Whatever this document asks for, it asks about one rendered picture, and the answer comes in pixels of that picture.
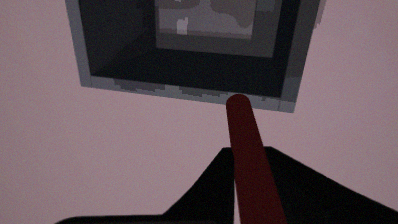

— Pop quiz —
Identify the dark red peg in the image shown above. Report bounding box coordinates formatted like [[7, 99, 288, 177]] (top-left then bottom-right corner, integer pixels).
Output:
[[226, 94, 287, 224]]

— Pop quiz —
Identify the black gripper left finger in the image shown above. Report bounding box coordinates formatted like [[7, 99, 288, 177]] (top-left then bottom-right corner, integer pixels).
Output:
[[56, 147, 235, 224]]

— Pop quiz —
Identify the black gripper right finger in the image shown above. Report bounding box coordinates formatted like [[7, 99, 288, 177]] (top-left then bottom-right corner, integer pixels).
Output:
[[263, 146, 398, 224]]

